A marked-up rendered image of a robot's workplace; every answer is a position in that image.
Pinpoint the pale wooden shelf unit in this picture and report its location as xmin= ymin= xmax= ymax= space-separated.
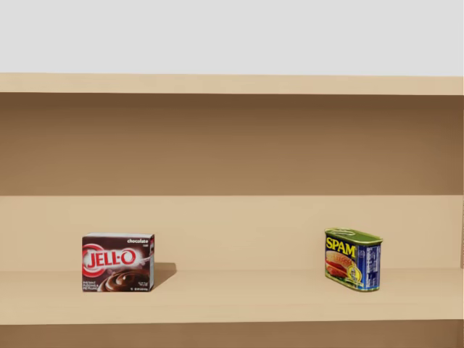
xmin=0 ymin=72 xmax=464 ymax=348

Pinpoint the green and blue rectangular can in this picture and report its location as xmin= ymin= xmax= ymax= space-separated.
xmin=323 ymin=227 xmax=384 ymax=292

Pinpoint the brown and red carton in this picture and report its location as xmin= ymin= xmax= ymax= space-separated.
xmin=81 ymin=232 xmax=156 ymax=293

